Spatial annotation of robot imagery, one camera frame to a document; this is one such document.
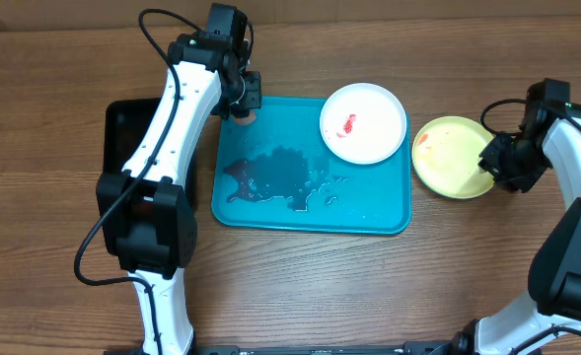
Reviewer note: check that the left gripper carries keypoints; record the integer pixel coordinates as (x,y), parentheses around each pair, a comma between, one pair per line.
(254,98)

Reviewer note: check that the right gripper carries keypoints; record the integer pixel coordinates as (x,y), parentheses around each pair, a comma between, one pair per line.
(492,164)

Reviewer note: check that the green orange scrub sponge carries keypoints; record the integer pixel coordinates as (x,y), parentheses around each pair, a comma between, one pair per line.
(245,120)

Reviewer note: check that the yellow green plate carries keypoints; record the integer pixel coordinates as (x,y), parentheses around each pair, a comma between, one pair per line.
(445,156)

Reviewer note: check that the pink white plate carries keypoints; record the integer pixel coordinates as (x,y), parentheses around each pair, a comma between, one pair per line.
(363,123)

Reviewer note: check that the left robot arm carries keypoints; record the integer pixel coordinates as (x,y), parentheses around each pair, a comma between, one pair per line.
(145,216)

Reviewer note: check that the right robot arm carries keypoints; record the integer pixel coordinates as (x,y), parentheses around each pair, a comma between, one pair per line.
(549,137)

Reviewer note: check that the teal plastic serving tray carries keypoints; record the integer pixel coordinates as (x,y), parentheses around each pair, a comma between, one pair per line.
(278,173)

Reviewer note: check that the black rectangular tray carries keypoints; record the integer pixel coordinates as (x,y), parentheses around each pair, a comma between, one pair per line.
(126,124)

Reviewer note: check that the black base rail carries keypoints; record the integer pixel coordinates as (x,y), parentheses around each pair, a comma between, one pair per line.
(408,348)

